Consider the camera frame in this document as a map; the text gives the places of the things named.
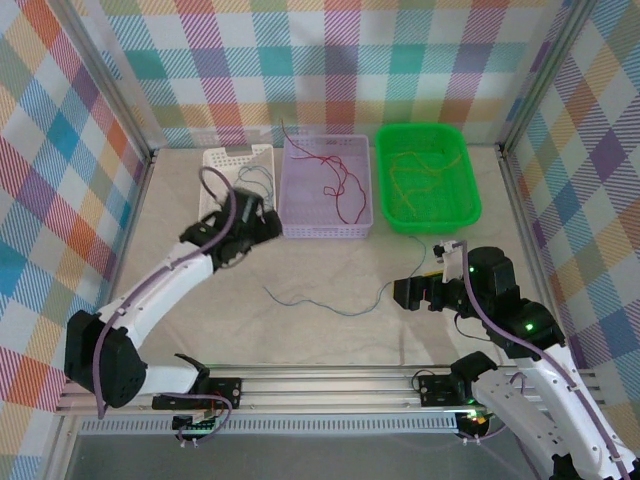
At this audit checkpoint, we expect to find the white perforated basket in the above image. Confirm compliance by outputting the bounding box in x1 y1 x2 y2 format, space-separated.
198 143 276 224

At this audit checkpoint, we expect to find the circuit board with wires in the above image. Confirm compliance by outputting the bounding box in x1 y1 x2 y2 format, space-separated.
458 408 494 435
172 413 232 444

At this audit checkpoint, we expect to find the red blue wire bundle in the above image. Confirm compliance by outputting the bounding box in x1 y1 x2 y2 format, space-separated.
333 169 370 225
237 166 267 190

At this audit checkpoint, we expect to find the thin yellow cable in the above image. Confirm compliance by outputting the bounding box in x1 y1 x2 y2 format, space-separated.
424 147 464 177
389 151 444 201
394 187 454 220

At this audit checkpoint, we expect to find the aluminium front rail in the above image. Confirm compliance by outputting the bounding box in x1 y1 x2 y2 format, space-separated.
54 363 609 416

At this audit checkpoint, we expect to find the green plastic basket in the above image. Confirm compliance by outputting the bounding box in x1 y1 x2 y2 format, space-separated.
374 122 483 235

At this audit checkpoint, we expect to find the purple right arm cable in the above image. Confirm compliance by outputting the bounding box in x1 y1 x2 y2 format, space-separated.
452 239 634 480

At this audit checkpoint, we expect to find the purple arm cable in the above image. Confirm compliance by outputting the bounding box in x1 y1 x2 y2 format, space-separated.
94 166 239 420
452 239 634 480

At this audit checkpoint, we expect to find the white perforated cable duct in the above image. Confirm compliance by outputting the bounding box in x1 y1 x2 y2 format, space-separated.
79 412 464 435

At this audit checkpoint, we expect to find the lilac perforated basket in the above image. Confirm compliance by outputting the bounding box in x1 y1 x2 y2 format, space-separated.
281 133 375 240

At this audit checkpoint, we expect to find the thin blue cable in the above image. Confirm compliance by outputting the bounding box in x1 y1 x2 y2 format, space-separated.
263 234 428 318
249 162 275 202

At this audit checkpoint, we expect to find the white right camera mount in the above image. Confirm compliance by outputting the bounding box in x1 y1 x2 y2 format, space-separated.
439 241 470 282

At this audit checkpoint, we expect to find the aluminium corner post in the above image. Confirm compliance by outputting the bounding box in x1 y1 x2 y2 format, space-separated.
47 0 155 157
497 0 599 151

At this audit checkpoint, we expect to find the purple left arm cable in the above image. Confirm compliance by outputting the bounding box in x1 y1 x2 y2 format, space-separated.
94 166 239 420

